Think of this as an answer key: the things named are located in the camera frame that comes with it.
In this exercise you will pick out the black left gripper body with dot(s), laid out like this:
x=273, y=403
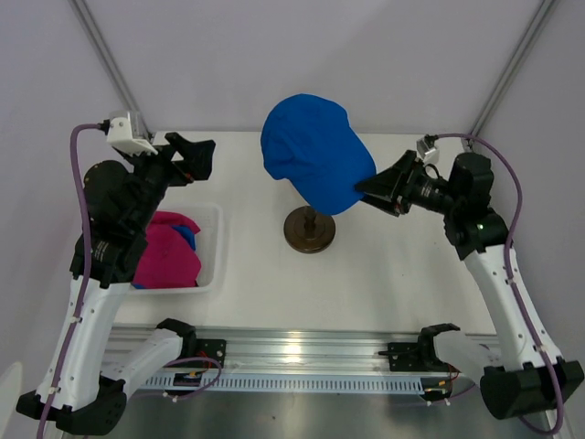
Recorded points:
x=152, y=174

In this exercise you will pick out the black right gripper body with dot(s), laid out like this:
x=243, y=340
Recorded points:
x=430, y=194

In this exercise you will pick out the blue cap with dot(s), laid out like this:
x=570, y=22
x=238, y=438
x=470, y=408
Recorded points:
x=188, y=235
x=308, y=140

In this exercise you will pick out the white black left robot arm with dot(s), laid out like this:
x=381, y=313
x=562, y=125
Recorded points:
x=78, y=394

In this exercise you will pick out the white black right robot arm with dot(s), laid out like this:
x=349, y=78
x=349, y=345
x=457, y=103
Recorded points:
x=529, y=374

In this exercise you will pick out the white plastic basket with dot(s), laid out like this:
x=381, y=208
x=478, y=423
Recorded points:
x=210, y=248

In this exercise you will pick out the pink cap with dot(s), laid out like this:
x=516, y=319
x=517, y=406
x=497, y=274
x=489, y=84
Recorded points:
x=167, y=262

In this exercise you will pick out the dark brown round stand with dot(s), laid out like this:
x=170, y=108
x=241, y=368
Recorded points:
x=308, y=231

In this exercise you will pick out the left aluminium corner profile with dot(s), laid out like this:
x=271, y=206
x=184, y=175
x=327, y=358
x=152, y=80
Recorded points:
x=104, y=55

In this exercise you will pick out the aluminium corner profile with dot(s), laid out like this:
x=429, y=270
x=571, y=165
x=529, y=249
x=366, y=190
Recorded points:
x=104, y=55
x=518, y=57

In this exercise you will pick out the right aluminium corner profile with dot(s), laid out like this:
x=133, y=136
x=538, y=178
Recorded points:
x=518, y=57

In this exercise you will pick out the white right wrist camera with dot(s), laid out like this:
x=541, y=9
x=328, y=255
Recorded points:
x=427, y=149

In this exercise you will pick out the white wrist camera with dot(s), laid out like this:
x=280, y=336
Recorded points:
x=127, y=134
x=427, y=149

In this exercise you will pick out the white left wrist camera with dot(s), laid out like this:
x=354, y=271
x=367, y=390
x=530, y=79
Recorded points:
x=127, y=134

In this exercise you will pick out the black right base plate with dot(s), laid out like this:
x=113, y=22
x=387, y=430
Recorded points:
x=407, y=357

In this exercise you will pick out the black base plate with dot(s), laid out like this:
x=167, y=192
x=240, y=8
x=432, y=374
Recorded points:
x=212, y=349
x=407, y=357

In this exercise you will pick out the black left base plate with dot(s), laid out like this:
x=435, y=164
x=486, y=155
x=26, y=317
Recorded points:
x=212, y=349

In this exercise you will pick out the aluminium mounting rail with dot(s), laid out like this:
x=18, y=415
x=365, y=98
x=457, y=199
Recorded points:
x=304, y=352

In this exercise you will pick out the white slotted cable duct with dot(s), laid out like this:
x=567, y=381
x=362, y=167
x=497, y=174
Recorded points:
x=393, y=385

